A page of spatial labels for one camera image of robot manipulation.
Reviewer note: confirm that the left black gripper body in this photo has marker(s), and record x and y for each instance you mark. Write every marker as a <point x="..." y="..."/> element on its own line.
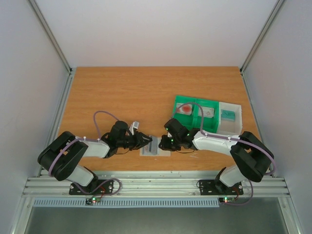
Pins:
<point x="134" y="144"/>

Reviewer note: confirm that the green bin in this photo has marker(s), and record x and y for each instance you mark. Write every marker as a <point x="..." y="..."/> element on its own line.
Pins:
<point x="185" y="120"/>
<point x="209" y="124"/>

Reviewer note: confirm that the white right bin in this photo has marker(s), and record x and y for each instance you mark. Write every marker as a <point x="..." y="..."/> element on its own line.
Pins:
<point x="230" y="127"/>

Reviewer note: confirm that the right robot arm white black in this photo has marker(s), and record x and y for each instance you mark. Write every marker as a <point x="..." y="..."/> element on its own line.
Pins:
<point x="252" y="158"/>

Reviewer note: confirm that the teal VIP card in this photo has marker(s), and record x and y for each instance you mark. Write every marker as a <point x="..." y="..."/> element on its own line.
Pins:
<point x="228" y="115"/>

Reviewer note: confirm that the card with red circles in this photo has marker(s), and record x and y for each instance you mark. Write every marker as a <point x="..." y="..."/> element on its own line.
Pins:
<point x="186" y="109"/>

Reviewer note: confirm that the left small circuit board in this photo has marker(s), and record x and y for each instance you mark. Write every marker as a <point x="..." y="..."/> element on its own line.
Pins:
<point x="93" y="200"/>

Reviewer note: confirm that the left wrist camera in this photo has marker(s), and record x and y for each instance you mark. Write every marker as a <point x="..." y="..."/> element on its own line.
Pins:
<point x="133" y="127"/>

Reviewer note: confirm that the right small circuit board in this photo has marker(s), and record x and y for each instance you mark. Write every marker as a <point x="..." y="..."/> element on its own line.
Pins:
<point x="226" y="199"/>

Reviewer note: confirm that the green left bin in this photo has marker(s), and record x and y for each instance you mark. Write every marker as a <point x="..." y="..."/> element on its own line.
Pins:
<point x="185" y="120"/>

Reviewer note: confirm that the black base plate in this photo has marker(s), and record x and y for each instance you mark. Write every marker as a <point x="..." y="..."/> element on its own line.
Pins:
<point x="96" y="187"/>
<point x="210" y="187"/>

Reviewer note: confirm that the aluminium front rail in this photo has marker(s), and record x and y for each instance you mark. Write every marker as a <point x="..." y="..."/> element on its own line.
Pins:
<point x="154" y="184"/>

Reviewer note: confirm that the translucent grey card holder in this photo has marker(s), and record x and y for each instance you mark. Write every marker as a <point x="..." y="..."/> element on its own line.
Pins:
<point x="160" y="151"/>

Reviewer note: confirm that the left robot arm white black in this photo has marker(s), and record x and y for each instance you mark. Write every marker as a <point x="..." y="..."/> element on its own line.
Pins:
<point x="61" y="158"/>

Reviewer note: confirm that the grey slotted cable duct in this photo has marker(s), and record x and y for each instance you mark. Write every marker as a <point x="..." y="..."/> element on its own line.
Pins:
<point x="127" y="203"/>

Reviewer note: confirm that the aluminium frame post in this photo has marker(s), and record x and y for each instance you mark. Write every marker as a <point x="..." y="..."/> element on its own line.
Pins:
<point x="42" y="20"/>
<point x="262" y="34"/>

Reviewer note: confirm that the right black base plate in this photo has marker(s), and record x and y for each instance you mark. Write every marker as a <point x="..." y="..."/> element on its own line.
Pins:
<point x="210" y="187"/>

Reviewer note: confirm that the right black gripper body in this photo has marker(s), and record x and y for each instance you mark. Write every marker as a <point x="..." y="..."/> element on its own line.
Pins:
<point x="169" y="143"/>

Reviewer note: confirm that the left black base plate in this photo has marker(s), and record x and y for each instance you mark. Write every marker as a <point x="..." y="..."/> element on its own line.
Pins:
<point x="96" y="187"/>

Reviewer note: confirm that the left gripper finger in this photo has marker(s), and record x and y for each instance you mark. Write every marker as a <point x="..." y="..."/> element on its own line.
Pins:
<point x="145" y="142"/>
<point x="142" y="137"/>

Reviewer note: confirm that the grey patterned card in bin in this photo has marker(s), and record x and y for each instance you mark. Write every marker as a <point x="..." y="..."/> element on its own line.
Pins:
<point x="206" y="112"/>

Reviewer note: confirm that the green middle bin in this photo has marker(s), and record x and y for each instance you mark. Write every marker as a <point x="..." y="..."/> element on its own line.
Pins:
<point x="209" y="124"/>

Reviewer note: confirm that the right aluminium frame post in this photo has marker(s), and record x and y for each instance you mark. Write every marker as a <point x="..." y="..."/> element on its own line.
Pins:
<point x="262" y="34"/>

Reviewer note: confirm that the left aluminium frame post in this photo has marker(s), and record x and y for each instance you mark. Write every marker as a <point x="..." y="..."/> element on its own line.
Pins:
<point x="42" y="20"/>

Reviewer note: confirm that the small circuit board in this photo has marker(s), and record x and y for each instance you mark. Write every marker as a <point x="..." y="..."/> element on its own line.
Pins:
<point x="93" y="200"/>
<point x="226" y="199"/>

